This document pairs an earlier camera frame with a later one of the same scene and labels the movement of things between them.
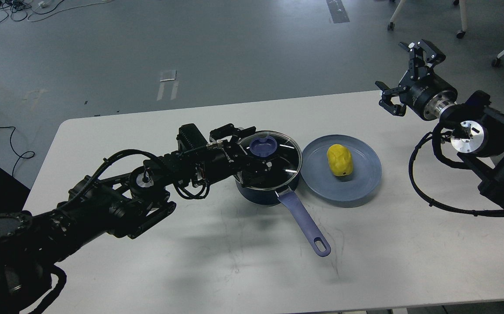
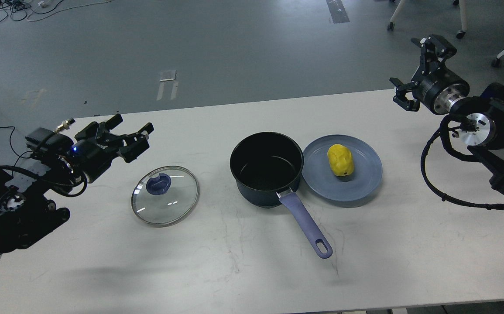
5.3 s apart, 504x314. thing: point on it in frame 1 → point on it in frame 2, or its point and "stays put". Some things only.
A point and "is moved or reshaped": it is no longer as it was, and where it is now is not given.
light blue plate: [359, 185] stays put
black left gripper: [226, 158] → [93, 148]
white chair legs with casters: [460, 34] stays put
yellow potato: [340, 159] stays put
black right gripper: [423, 90] → [434, 85]
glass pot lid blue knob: [263, 146] is moved or reshaped
